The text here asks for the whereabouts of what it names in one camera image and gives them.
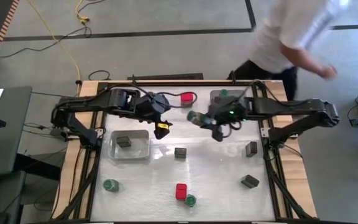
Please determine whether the long yellow cable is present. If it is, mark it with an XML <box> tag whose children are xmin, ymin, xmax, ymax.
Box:
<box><xmin>25</xmin><ymin>0</ymin><xmax>82</xmax><ymax>94</ymax></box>

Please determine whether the red-lidded smoked paprika tin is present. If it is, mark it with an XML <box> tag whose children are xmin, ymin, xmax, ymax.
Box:
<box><xmin>175</xmin><ymin>183</ymin><xmax>188</xmax><ymax>201</ymax></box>
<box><xmin>180</xmin><ymin>92</ymin><xmax>195</xmax><ymax>108</ymax></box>

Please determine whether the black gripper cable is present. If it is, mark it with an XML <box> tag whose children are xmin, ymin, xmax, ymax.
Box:
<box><xmin>221</xmin><ymin>120</ymin><xmax>242</xmax><ymax>140</ymax></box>
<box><xmin>154</xmin><ymin>91</ymin><xmax>198</xmax><ymax>109</ymax></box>

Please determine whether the black desk support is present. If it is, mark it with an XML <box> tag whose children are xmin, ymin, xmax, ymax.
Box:
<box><xmin>13</xmin><ymin>152</ymin><xmax>62</xmax><ymax>182</ymax></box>

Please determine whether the person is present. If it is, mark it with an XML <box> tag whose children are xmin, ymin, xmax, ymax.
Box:
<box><xmin>227</xmin><ymin>0</ymin><xmax>354</xmax><ymax>101</ymax></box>

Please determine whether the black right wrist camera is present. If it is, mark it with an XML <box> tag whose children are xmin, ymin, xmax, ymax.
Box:
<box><xmin>211</xmin><ymin>124</ymin><xmax>226</xmax><ymax>142</ymax></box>

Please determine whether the grey translucent plastic bin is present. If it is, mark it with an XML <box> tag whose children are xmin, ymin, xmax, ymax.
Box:
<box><xmin>209</xmin><ymin>89</ymin><xmax>249</xmax><ymax>108</ymax></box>

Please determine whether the black cable loop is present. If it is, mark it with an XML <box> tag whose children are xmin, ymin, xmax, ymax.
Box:
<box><xmin>88</xmin><ymin>70</ymin><xmax>111</xmax><ymax>81</ymax></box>

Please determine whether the black flat bar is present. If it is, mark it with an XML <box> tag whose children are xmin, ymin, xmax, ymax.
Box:
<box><xmin>127</xmin><ymin>73</ymin><xmax>204</xmax><ymax>81</ymax></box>

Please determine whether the left wrist camera yellow label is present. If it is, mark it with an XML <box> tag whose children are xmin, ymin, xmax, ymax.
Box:
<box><xmin>153</xmin><ymin>120</ymin><xmax>173</xmax><ymax>140</ymax></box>

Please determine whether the grey side desk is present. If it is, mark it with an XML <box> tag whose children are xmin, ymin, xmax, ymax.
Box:
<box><xmin>0</xmin><ymin>86</ymin><xmax>33</xmax><ymax>179</ymax></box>

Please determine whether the long black floor cable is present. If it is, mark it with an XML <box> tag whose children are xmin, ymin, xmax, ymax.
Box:
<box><xmin>0</xmin><ymin>26</ymin><xmax>93</xmax><ymax>59</ymax></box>

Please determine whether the black aluminium table frame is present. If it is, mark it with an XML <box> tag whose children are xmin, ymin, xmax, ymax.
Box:
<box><xmin>53</xmin><ymin>79</ymin><xmax>315</xmax><ymax>224</ymax></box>

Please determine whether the dark grey desk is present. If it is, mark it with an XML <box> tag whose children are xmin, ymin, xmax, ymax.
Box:
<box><xmin>0</xmin><ymin>170</ymin><xmax>27</xmax><ymax>224</ymax></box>

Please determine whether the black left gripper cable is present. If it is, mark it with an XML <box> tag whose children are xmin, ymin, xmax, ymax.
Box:
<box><xmin>154</xmin><ymin>91</ymin><xmax>198</xmax><ymax>109</ymax></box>

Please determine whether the white plastic bin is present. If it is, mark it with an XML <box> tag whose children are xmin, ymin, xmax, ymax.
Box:
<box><xmin>108</xmin><ymin>129</ymin><xmax>151</xmax><ymax>161</ymax></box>

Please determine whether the yellow cable with plug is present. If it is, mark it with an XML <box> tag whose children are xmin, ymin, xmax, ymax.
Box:
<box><xmin>75</xmin><ymin>0</ymin><xmax>90</xmax><ymax>25</ymax></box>

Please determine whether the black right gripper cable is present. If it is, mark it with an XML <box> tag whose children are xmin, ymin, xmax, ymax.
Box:
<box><xmin>221</xmin><ymin>120</ymin><xmax>242</xmax><ymax>140</ymax></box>

